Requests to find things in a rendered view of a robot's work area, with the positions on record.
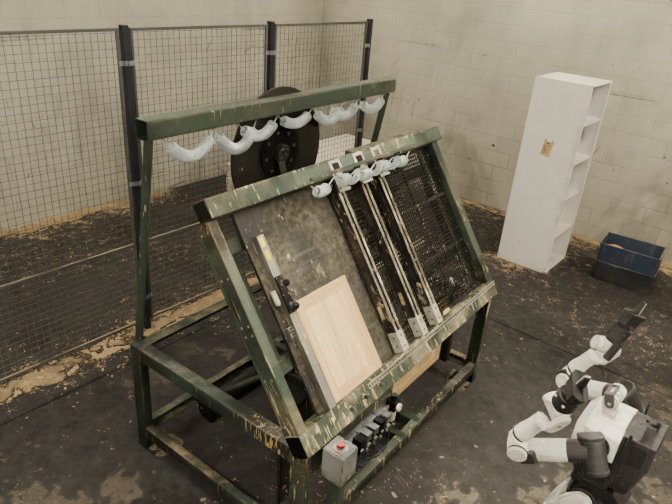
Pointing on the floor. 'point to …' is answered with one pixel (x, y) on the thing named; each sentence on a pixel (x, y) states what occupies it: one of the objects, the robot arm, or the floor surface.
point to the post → (335, 494)
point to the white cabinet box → (552, 168)
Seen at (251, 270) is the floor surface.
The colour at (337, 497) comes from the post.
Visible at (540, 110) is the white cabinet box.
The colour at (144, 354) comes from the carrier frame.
